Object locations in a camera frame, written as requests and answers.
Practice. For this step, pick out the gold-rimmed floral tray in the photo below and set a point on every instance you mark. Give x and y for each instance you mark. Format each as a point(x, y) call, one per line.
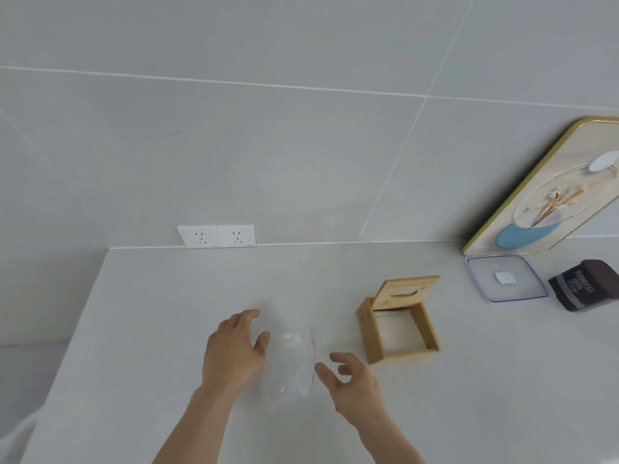
point(546, 207)

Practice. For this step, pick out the person's left forearm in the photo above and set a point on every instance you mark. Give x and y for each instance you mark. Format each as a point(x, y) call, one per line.
point(193, 430)

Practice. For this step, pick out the clear plastic bag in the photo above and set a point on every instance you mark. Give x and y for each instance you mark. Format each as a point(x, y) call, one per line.
point(290, 369)

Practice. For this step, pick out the person's left hand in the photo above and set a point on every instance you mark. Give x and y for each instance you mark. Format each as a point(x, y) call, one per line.
point(229, 355)

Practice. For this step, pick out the person's left thumb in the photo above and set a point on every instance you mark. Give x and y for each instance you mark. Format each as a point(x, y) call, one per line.
point(261, 343)

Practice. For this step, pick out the person's right forearm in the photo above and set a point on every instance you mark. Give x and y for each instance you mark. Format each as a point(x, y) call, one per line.
point(391, 442)

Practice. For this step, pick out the person's right thumb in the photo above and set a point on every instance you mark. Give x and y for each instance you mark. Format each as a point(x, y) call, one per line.
point(325, 377)

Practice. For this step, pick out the clear square plastic lid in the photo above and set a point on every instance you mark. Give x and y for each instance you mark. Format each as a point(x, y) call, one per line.
point(527, 277)

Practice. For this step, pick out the person's right hand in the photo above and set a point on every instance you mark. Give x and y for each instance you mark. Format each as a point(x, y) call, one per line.
point(357, 393)

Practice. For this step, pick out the dark purple packet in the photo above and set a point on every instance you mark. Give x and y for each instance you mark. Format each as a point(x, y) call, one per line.
point(587, 285)

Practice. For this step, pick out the wooden box with hinged lid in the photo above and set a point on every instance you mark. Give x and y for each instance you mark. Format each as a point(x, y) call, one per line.
point(372, 340)

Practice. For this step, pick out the white double wall socket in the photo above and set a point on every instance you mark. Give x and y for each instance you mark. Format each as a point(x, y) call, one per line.
point(216, 236)

